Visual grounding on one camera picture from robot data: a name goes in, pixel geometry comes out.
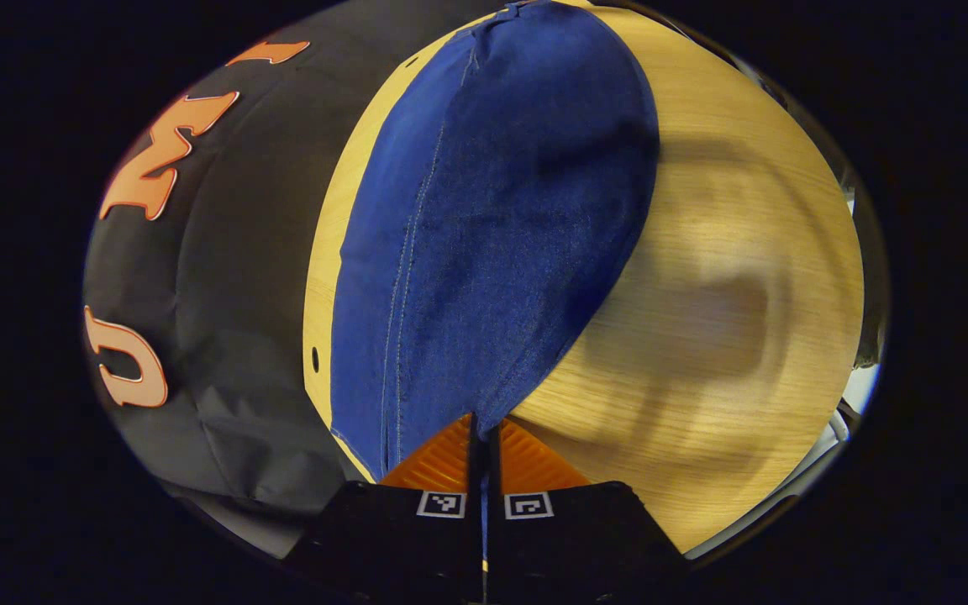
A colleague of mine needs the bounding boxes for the white metal frame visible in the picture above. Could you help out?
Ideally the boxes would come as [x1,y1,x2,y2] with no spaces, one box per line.
[686,408,863,560]

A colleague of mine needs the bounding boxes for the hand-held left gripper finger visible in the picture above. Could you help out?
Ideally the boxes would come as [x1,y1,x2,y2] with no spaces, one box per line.
[287,412,486,605]
[484,416,691,605]

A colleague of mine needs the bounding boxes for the blue jeans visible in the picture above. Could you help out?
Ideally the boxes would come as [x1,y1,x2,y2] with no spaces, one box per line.
[329,0,661,564]

